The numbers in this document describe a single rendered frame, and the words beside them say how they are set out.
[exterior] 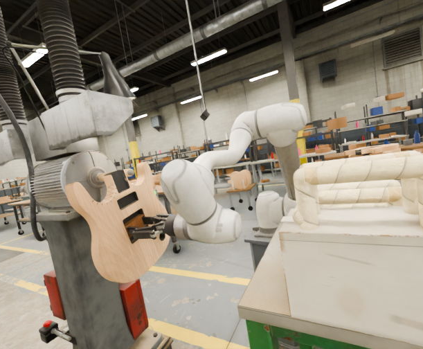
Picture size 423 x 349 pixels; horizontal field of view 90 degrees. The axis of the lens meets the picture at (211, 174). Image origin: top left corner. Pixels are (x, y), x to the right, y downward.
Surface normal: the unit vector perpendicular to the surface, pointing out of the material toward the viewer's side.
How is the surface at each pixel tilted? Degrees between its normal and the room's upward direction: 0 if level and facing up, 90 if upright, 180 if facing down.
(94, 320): 90
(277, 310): 0
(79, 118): 90
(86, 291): 90
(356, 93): 90
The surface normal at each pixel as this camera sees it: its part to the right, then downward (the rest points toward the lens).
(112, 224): 0.87, -0.14
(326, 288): -0.48, 0.15
